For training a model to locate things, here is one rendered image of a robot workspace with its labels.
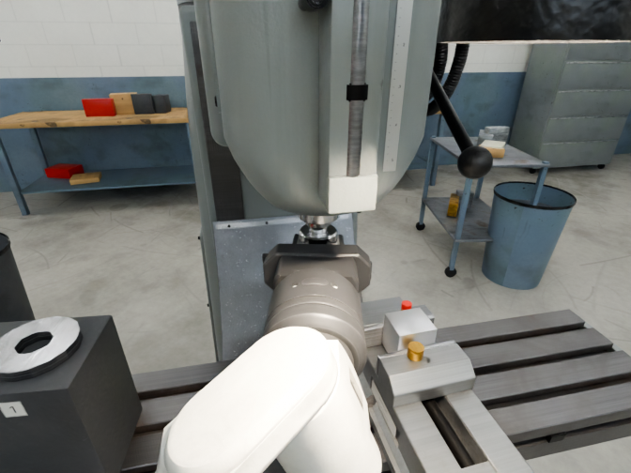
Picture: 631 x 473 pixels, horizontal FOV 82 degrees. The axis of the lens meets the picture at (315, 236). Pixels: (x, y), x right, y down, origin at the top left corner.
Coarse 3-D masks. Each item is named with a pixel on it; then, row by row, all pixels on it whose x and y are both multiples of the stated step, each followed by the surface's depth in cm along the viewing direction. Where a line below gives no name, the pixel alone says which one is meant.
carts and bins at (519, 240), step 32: (512, 160) 229; (512, 192) 258; (544, 192) 250; (416, 224) 326; (448, 224) 267; (480, 224) 267; (512, 224) 229; (544, 224) 221; (0, 256) 168; (512, 256) 238; (544, 256) 234; (0, 288) 169; (512, 288) 248; (0, 320) 172
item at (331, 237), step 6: (300, 228) 44; (306, 228) 44; (330, 228) 44; (300, 234) 43; (306, 234) 43; (312, 234) 43; (318, 234) 43; (324, 234) 43; (330, 234) 43; (336, 234) 43; (300, 240) 43; (306, 240) 42; (312, 240) 42; (318, 240) 42; (324, 240) 42; (330, 240) 42
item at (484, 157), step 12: (432, 84) 38; (444, 96) 37; (444, 108) 36; (456, 120) 35; (456, 132) 34; (468, 144) 33; (468, 156) 32; (480, 156) 32; (468, 168) 32; (480, 168) 32
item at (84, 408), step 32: (32, 320) 47; (64, 320) 44; (96, 320) 46; (0, 352) 40; (32, 352) 42; (64, 352) 40; (96, 352) 43; (0, 384) 38; (32, 384) 38; (64, 384) 38; (96, 384) 43; (128, 384) 51; (0, 416) 38; (32, 416) 38; (64, 416) 39; (96, 416) 42; (128, 416) 51; (0, 448) 40; (32, 448) 40; (64, 448) 41; (96, 448) 42; (128, 448) 50
